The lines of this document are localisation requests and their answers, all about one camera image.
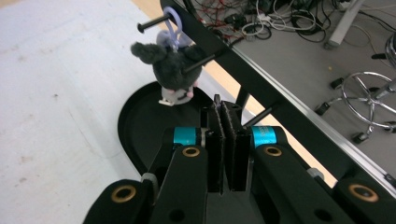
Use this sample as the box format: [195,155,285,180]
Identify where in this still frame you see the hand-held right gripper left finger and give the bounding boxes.
[172,102,226,193]

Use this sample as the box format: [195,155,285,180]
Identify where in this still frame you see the tangle of floor cables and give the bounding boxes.
[183,0,396,43]

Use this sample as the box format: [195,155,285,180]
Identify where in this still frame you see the dark plush toy keychain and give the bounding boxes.
[130,6,207,107]

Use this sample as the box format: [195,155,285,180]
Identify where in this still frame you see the white desk leg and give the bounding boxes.
[322,0,366,50]

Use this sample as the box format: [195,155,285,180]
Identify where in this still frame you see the black round stool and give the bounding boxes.
[313,32,396,145]

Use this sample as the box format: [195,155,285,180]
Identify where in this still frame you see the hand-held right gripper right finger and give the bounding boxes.
[221,101,278,191]

